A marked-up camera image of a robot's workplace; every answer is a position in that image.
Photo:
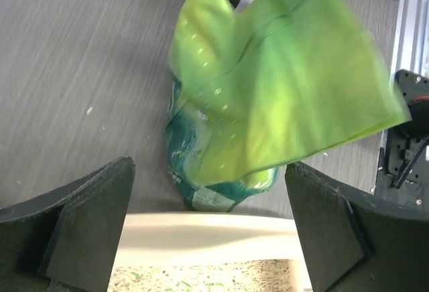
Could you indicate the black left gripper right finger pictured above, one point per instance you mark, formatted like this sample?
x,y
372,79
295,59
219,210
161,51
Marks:
x,y
354,241

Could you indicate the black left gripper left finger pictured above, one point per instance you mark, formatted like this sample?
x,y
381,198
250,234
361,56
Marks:
x,y
67,239

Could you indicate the green litter bag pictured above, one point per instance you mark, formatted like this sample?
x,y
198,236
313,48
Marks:
x,y
262,87

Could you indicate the cream plastic litter box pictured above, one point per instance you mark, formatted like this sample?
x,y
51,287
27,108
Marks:
x,y
201,238

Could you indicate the cat litter pile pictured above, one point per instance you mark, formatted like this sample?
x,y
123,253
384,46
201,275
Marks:
x,y
263,276

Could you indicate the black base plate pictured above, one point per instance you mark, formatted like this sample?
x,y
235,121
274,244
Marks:
x,y
402,175

